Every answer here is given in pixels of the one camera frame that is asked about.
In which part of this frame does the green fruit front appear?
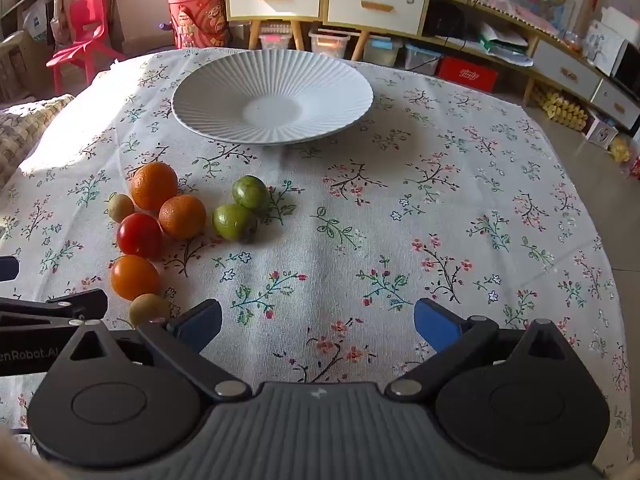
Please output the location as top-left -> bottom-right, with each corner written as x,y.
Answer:
213,204 -> 258,243

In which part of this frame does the green fruit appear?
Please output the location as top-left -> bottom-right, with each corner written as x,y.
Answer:
213,204 -> 258,243
232,176 -> 270,212

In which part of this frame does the small tan longan lower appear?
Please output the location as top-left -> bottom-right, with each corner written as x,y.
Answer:
128,294 -> 170,327

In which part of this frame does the small tan longan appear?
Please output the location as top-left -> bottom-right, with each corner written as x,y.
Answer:
107,193 -> 136,223
128,294 -> 170,327

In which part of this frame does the orange tomato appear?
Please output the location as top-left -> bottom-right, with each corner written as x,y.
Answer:
110,255 -> 160,300

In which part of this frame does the red tomato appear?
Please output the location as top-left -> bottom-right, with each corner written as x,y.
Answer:
116,212 -> 163,259

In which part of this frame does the small tan longan upper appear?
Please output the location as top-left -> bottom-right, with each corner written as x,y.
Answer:
107,193 -> 136,223

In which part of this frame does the small orange mandarin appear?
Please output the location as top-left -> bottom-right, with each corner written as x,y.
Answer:
158,195 -> 206,240

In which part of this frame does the woven beige cushion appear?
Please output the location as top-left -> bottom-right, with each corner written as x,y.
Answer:
0,94 -> 74,188

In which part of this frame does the floral white tablecloth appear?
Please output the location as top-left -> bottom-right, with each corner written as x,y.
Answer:
1,49 -> 634,474

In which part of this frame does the large orange mandarin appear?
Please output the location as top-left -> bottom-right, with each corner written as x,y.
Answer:
130,162 -> 178,212

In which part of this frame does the green fruit rear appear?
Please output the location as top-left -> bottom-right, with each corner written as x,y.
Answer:
232,176 -> 270,212

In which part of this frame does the white ribbed ceramic plate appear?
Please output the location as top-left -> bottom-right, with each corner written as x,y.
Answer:
171,50 -> 373,146

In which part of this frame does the red plastic chair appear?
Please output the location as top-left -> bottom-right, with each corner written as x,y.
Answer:
46,0 -> 126,94

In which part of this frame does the red box under shelf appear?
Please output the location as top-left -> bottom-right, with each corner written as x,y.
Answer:
437,55 -> 498,93

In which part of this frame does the wooden desk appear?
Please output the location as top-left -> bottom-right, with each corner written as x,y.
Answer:
1,0 -> 119,96

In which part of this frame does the red printed bucket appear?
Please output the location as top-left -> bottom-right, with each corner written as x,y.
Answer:
167,0 -> 231,49

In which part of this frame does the clear storage bin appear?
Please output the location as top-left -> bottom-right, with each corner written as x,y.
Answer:
308,29 -> 349,58

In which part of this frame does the long low tv shelf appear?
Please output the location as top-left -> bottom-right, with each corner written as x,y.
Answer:
399,0 -> 640,131

